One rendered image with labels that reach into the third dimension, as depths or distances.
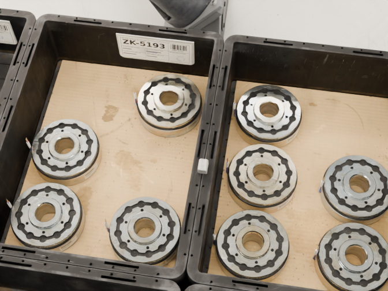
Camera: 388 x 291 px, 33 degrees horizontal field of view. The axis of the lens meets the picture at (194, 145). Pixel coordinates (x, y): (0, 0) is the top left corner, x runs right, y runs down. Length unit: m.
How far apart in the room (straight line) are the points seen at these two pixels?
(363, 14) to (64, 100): 0.64
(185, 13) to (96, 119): 0.27
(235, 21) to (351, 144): 0.42
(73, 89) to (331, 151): 0.43
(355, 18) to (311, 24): 0.09
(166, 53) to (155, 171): 0.19
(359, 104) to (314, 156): 0.13
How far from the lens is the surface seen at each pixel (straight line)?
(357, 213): 0.96
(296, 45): 1.02
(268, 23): 1.34
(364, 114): 1.08
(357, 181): 1.00
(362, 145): 1.05
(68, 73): 1.12
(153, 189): 0.99
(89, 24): 1.05
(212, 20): 1.19
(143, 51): 1.07
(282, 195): 0.96
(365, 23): 1.37
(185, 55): 1.05
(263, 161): 0.97
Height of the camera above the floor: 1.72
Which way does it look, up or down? 61 degrees down
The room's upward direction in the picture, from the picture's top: 2 degrees counter-clockwise
